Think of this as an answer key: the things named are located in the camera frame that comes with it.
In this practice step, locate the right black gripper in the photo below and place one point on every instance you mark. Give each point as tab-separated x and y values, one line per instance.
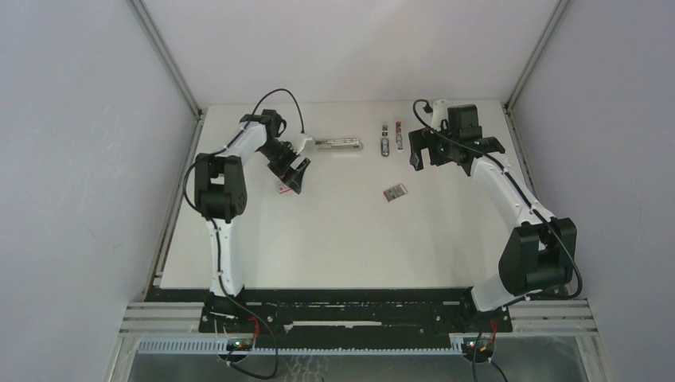
426	138

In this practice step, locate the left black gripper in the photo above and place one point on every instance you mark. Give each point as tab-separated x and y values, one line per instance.
294	182

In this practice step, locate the small brown stapler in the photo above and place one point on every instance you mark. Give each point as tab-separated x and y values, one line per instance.
384	141

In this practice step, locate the black and beige stapler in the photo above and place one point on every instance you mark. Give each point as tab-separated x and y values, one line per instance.
348	144

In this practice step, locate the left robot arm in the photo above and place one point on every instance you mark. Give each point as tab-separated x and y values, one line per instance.
220	193

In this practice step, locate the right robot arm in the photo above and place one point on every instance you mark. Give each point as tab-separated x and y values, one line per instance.
539	255

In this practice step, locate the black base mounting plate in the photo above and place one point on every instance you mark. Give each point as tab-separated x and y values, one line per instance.
243	316

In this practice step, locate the left green circuit board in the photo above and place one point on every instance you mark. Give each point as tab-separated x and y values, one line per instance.
239	345

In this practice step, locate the green circuit board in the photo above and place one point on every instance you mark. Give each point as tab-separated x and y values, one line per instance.
478	351
239	345

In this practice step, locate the right green circuit board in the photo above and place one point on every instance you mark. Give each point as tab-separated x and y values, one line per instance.
478	351

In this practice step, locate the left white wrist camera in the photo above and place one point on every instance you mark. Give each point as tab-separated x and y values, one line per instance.
302	142

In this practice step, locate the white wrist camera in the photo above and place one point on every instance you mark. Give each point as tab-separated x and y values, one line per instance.
439	113
302	142

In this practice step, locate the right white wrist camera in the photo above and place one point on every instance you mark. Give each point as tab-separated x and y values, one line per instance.
439	113

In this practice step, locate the aluminium frame rail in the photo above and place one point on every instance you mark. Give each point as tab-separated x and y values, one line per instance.
524	319

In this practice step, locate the right corner frame post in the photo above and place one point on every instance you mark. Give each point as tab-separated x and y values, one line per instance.
550	27

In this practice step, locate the corner frame post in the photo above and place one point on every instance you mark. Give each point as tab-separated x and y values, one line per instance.
154	35
550	27

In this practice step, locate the white slotted cable duct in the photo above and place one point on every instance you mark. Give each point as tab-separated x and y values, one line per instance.
449	344

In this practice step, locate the left corner frame post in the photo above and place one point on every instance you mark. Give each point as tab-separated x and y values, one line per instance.
154	35

